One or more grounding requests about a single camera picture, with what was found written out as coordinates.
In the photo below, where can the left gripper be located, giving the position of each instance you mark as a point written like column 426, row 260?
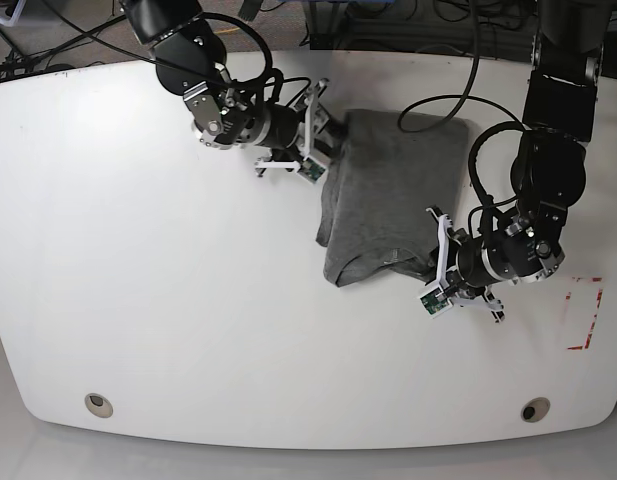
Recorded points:
column 463, row 268

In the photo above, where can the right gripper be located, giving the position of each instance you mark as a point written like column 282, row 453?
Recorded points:
column 303, row 129

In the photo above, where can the grey T-shirt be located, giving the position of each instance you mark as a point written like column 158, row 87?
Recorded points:
column 377, row 192

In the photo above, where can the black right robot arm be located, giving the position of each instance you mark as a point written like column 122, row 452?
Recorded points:
column 191, row 62

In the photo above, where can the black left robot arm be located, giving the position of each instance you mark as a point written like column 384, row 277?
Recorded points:
column 517, row 240

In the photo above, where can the red tape rectangle marking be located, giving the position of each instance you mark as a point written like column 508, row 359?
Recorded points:
column 580, row 313

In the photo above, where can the black tripod on floor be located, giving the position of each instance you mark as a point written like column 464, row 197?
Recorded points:
column 17, row 60

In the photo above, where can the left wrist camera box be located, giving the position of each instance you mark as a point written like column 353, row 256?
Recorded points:
column 435, row 302

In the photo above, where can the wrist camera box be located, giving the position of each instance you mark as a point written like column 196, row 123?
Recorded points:
column 435, row 302
column 311, row 171

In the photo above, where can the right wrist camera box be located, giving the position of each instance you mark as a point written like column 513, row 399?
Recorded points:
column 311, row 171

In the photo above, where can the right table cable grommet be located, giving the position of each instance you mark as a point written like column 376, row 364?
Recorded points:
column 535, row 410

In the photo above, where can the table cable grommet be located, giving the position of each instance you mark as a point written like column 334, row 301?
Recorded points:
column 98, row 405
column 535, row 410

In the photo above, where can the black metal frame base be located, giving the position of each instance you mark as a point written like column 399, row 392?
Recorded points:
column 391, row 26

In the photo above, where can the left table cable grommet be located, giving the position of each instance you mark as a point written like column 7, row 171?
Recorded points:
column 98, row 405

